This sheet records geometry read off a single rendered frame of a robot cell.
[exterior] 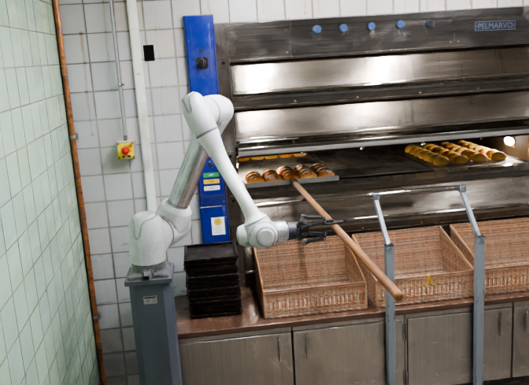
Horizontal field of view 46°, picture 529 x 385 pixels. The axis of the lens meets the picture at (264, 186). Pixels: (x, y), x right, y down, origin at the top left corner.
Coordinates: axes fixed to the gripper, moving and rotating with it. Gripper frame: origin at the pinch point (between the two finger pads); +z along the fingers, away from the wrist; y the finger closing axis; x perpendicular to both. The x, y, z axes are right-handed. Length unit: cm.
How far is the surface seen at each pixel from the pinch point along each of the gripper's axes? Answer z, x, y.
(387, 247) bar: 37, -40, 25
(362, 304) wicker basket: 26, -50, 58
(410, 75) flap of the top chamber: 71, -98, -57
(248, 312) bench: -33, -64, 62
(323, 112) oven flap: 21, -102, -39
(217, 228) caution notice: -45, -98, 23
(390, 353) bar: 37, -40, 83
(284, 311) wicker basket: -16, -52, 58
